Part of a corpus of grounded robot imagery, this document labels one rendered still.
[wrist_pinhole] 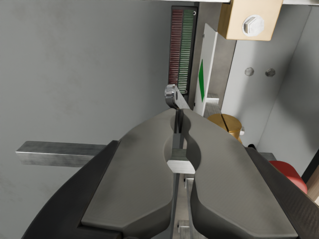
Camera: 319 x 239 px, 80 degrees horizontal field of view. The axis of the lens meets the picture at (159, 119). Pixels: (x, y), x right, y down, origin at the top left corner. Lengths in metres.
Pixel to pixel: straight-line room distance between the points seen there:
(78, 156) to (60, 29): 0.97
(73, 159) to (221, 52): 0.33
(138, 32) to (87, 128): 0.75
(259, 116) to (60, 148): 0.50
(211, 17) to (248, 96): 0.25
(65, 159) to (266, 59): 0.48
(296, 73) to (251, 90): 0.10
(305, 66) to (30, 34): 1.24
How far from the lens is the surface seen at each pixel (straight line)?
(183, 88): 0.42
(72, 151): 0.36
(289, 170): 0.33
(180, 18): 0.39
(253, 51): 0.52
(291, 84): 0.55
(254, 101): 0.57
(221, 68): 0.42
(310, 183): 0.39
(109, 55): 1.17
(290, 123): 0.53
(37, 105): 1.53
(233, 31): 0.24
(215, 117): 0.31
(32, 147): 0.40
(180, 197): 0.67
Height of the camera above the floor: 1.09
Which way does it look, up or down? 57 degrees down
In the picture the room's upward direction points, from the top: 174 degrees counter-clockwise
